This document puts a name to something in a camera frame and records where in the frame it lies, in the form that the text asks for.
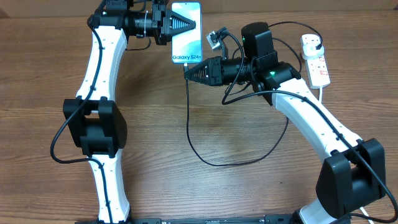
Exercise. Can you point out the Samsung Galaxy smartphone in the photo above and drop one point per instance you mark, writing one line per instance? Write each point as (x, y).
(187, 46)

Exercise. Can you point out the white charger plug adapter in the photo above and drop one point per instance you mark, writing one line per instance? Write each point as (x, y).
(310, 51)

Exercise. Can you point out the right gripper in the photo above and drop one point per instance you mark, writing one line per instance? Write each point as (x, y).
(216, 72)

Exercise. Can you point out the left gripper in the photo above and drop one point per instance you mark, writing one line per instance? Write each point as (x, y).
(170, 17)

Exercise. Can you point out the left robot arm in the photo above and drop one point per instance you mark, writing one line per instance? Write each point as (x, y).
(95, 122)

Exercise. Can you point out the white power strip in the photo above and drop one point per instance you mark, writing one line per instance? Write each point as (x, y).
(316, 69)

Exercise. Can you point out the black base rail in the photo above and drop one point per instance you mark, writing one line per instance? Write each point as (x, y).
(267, 219)

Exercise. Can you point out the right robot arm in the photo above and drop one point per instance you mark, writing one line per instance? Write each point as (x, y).
(353, 173)

